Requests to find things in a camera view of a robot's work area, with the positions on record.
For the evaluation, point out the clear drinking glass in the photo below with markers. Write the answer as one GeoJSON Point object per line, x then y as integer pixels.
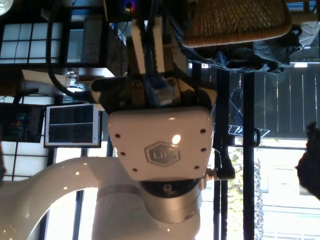
{"type": "Point", "coordinates": [72, 78]}

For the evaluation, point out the woven rattan seat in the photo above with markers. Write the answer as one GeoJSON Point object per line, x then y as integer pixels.
{"type": "Point", "coordinates": [237, 22]}

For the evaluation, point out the white framed monitor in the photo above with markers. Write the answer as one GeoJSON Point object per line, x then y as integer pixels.
{"type": "Point", "coordinates": [72, 125]}

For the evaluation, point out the dark blue cloth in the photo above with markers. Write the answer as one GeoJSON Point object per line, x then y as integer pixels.
{"type": "Point", "coordinates": [250, 58]}

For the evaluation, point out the dark monitor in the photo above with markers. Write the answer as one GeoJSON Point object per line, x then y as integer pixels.
{"type": "Point", "coordinates": [22, 125]}

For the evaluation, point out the round white lamp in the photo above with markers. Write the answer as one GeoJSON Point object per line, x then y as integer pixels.
{"type": "Point", "coordinates": [3, 6]}

